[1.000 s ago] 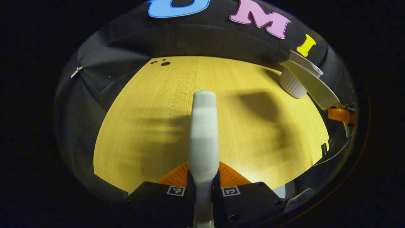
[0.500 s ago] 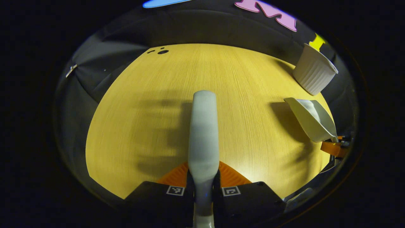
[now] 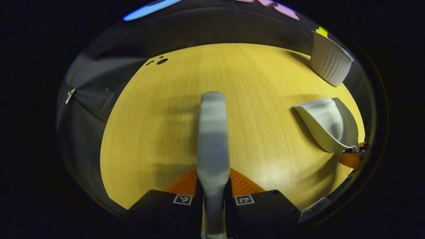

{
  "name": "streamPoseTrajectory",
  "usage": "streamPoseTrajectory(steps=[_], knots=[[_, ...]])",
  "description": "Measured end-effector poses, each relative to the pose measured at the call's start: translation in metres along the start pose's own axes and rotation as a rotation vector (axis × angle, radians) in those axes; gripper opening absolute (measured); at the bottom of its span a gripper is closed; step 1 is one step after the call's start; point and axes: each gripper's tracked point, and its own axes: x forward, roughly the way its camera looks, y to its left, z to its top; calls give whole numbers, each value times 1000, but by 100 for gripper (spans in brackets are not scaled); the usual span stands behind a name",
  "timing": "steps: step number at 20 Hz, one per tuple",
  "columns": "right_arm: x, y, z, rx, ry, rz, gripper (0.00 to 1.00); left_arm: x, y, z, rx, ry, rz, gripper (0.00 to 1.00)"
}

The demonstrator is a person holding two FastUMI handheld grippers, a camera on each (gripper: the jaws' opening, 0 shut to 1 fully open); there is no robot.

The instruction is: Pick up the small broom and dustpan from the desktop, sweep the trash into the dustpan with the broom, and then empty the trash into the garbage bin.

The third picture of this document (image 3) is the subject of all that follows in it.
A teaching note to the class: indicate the wooden desktop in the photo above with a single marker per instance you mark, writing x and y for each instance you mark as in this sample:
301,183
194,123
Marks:
149,132

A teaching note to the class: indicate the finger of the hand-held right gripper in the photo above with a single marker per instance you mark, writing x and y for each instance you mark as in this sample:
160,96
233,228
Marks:
350,160

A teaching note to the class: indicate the white plastic dustpan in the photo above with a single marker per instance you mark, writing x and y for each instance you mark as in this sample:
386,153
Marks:
328,124

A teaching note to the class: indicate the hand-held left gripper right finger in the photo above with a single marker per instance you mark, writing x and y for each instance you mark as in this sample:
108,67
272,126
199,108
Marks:
265,214

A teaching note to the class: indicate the white ribbed garbage bin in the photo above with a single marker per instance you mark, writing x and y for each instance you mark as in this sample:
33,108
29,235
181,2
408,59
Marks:
328,63

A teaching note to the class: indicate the silver metal clip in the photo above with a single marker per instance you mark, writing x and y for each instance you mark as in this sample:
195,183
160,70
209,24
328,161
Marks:
69,95

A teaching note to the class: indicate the black backdrop cloth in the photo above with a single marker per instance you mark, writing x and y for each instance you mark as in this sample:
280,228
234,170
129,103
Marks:
215,26

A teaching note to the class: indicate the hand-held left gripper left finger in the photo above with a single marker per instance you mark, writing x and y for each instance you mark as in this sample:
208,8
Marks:
166,214

